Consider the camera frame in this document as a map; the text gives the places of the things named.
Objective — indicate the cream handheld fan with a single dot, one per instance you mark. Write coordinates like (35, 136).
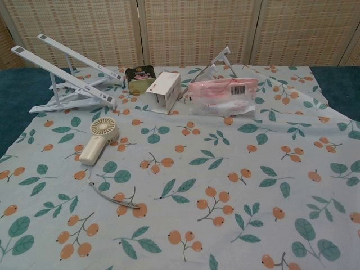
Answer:
(91, 146)

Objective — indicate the white cardboard box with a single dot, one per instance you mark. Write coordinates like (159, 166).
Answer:
(164, 87)

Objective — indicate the floral fruit print tablecloth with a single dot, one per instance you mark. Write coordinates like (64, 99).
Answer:
(197, 182)

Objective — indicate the pink plastic packaged pouch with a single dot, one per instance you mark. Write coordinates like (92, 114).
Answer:
(222, 95)

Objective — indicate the dark luncheon meat tin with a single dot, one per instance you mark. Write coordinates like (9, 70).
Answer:
(137, 78)

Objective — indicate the small white folding stand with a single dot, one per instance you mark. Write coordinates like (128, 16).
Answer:
(216, 66)

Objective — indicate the woven folding screen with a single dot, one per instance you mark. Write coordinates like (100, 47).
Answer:
(180, 31)

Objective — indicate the white folding laptop stand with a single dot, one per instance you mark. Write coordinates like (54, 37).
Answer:
(73, 71)

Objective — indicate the teal table cover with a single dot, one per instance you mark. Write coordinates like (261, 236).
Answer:
(17, 95)

